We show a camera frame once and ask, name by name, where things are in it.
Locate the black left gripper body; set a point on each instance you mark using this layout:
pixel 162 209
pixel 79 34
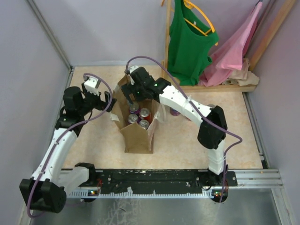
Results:
pixel 92 101

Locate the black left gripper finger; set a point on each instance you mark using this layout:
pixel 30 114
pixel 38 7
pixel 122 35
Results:
pixel 112 104
pixel 107 100

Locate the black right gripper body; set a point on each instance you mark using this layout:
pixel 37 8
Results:
pixel 138 91

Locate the purple fanta can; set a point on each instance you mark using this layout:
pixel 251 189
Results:
pixel 144 124
pixel 174 112
pixel 134 108
pixel 133 118

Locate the tan canvas tote bag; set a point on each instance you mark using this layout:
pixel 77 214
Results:
pixel 136 138

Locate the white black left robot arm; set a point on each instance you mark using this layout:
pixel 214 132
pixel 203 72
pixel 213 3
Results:
pixel 44 191

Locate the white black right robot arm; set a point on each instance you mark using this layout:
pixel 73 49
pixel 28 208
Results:
pixel 211 121

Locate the red coca-cola can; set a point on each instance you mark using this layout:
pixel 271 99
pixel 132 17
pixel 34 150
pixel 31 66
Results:
pixel 145 114

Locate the wooden clothes rack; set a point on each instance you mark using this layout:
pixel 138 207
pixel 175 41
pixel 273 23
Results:
pixel 275 14

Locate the green tank top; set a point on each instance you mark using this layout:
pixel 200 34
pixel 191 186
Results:
pixel 188 52

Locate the pink shirt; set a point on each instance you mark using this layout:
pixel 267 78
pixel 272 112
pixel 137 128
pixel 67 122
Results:
pixel 231 54

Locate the beige cloth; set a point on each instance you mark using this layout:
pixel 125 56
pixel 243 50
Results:
pixel 242 77

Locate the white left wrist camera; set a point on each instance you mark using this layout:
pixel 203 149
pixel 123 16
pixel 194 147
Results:
pixel 91 85

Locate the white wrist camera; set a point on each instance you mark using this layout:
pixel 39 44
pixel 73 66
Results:
pixel 133 68
pixel 91 85

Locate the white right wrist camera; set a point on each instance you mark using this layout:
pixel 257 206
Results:
pixel 133 68

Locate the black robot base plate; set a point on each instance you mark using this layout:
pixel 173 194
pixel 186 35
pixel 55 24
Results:
pixel 158 181

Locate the aluminium frame rail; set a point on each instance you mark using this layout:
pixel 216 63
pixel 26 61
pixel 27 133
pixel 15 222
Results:
pixel 248 179

